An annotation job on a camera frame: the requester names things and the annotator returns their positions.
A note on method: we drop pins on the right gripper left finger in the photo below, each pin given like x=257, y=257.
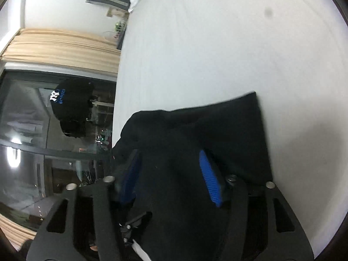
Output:
x=88, y=223

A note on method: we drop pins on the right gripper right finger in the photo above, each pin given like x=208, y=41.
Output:
x=261, y=224

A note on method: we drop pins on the black denim pants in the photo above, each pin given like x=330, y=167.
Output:
x=198, y=166

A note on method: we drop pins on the glass window door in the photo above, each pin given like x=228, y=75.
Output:
x=37, y=159

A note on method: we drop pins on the black cap reflection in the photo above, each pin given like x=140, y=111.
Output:
x=71, y=102

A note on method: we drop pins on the beige curtain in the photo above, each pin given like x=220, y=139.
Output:
x=64, y=48

